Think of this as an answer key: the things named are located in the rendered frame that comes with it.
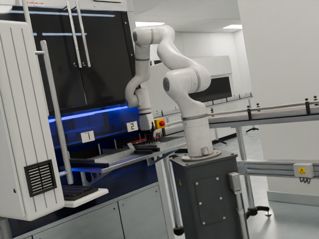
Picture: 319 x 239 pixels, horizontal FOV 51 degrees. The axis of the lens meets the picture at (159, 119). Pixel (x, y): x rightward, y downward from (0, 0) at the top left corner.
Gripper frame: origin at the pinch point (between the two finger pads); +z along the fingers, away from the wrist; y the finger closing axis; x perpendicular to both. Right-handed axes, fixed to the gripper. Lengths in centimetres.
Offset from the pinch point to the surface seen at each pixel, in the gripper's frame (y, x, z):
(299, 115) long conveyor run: 53, 91, 5
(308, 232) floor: 42, 99, 94
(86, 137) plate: -17.3, -34.1, -7.7
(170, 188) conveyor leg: -34, 38, 47
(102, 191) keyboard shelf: 32, -58, 14
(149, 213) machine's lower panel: -18, 2, 52
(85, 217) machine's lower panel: -17, -44, 38
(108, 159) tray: 8.6, -37.5, 4.3
